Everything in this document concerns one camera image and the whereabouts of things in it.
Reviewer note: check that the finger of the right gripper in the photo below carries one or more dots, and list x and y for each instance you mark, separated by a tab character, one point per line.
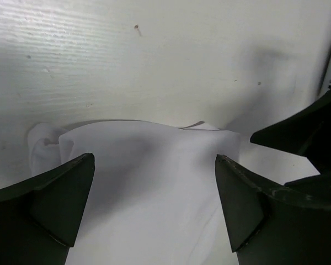
307	134

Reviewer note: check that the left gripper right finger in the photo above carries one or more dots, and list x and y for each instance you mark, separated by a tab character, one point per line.
269	223

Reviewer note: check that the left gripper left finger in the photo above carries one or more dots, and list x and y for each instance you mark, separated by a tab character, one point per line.
40	216

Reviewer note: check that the white t shirt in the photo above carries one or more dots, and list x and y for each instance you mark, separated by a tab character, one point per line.
154	198

